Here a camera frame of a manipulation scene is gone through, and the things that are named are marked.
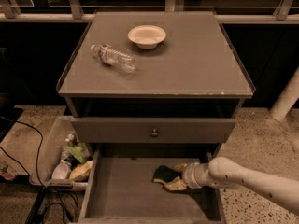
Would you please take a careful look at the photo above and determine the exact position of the grey drawer cabinet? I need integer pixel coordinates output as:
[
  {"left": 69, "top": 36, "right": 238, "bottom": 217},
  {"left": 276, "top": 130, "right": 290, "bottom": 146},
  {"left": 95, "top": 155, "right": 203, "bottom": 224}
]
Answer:
[{"left": 55, "top": 10, "right": 256, "bottom": 224}]

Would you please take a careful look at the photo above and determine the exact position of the top drawer with knob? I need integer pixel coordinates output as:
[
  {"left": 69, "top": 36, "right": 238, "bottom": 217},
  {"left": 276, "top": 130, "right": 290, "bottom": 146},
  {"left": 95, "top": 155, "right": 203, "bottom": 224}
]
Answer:
[{"left": 71, "top": 117, "right": 236, "bottom": 143}]

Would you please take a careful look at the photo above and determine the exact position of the small red can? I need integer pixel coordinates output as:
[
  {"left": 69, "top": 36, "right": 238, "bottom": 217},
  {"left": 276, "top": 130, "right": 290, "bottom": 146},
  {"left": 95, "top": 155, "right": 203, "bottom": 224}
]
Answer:
[{"left": 0, "top": 161, "right": 17, "bottom": 181}]

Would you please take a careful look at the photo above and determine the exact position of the yellow chip bag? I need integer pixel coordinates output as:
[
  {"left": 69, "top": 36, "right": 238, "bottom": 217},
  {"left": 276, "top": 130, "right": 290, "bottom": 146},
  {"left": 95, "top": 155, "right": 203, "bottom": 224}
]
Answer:
[{"left": 69, "top": 161, "right": 93, "bottom": 182}]

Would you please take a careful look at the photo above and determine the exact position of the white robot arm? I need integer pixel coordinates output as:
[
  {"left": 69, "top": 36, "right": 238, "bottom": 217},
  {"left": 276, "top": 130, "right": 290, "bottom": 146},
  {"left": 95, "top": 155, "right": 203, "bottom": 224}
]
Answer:
[{"left": 164, "top": 157, "right": 299, "bottom": 216}]

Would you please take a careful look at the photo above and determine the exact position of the metal railing frame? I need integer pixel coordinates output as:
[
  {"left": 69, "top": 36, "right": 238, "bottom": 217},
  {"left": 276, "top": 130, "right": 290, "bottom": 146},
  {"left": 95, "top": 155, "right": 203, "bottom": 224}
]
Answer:
[{"left": 0, "top": 0, "right": 299, "bottom": 24}]

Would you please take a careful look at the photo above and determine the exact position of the green and yellow sponge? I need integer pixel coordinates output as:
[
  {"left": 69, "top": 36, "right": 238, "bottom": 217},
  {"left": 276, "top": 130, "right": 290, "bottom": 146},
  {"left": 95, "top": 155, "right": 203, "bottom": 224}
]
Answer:
[{"left": 152, "top": 165, "right": 181, "bottom": 185}]

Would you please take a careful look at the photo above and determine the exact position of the open middle drawer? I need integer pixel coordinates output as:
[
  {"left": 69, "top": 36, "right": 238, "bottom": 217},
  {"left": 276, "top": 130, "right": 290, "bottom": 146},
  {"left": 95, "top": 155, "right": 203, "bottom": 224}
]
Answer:
[{"left": 78, "top": 150, "right": 226, "bottom": 224}]

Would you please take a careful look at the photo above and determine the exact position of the black cable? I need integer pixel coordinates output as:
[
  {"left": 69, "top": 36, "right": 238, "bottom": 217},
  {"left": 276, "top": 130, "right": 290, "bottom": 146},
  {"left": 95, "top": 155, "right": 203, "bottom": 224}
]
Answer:
[{"left": 0, "top": 116, "right": 78, "bottom": 224}]

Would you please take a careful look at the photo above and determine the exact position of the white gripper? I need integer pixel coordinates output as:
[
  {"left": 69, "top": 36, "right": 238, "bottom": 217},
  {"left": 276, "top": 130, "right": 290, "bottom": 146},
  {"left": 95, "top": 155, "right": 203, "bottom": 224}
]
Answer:
[{"left": 165, "top": 162, "right": 211, "bottom": 191}]

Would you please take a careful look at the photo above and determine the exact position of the small white bowl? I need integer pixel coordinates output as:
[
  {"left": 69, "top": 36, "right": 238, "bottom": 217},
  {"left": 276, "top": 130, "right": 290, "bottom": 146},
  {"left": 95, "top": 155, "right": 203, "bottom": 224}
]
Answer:
[{"left": 51, "top": 162, "right": 71, "bottom": 179}]

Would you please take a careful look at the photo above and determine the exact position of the clear plastic water bottle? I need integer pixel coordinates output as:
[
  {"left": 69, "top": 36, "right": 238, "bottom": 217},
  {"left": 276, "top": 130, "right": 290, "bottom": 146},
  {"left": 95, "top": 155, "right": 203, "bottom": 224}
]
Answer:
[{"left": 91, "top": 44, "right": 135, "bottom": 74}]

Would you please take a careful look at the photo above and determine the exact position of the white paper bowl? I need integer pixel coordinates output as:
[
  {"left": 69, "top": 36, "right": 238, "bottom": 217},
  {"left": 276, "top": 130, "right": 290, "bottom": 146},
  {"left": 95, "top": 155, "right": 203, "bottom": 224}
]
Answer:
[{"left": 128, "top": 25, "right": 166, "bottom": 49}]

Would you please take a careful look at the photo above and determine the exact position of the white table leg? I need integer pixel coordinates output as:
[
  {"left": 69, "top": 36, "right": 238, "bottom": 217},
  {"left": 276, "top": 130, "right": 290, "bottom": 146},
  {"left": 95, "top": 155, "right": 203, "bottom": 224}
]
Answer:
[{"left": 270, "top": 67, "right": 299, "bottom": 121}]

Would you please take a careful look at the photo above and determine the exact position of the green snack bag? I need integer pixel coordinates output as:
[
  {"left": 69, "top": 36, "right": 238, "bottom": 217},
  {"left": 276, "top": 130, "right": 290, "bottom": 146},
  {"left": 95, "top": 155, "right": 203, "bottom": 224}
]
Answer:
[{"left": 66, "top": 142, "right": 90, "bottom": 164}]

